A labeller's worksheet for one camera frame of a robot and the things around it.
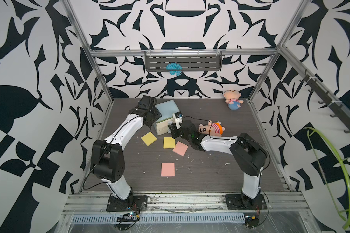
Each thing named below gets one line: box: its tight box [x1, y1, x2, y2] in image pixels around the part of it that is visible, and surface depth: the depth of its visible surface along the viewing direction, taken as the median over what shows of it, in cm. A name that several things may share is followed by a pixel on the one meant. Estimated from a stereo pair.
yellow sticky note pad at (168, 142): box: [163, 136, 176, 150], surface depth 96 cm
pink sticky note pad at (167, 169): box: [161, 162, 175, 177], surface depth 87 cm
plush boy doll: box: [223, 89, 245, 111], surface depth 116 cm
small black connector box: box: [244, 215, 260, 229], surface depth 73 cm
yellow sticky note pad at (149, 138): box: [140, 131, 158, 147], surface depth 99 cm
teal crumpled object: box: [165, 62, 183, 76], surface depth 93 cm
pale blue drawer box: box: [152, 99, 180, 136], surface depth 96 cm
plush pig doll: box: [198, 119, 226, 137], surface depth 97 cm
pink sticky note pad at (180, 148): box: [172, 140, 189, 157], surface depth 94 cm
